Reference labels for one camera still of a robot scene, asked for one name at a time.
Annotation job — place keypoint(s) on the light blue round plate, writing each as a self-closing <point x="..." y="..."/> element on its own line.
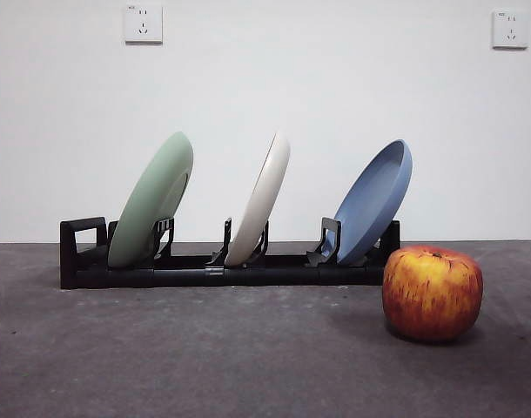
<point x="370" y="204"/>

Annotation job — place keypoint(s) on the black plastic plate rack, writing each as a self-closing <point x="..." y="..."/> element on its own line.
<point x="183" y="272"/>

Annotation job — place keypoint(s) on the light green round plate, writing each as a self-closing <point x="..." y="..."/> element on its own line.
<point x="145" y="204"/>

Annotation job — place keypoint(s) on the white wall socket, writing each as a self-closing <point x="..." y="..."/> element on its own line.
<point x="510" y="29"/>
<point x="143" y="24"/>

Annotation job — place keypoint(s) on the cream white round plate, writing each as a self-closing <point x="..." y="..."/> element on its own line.
<point x="261" y="204"/>

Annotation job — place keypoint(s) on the red and yellow apple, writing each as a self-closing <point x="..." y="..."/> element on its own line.
<point x="431" y="296"/>

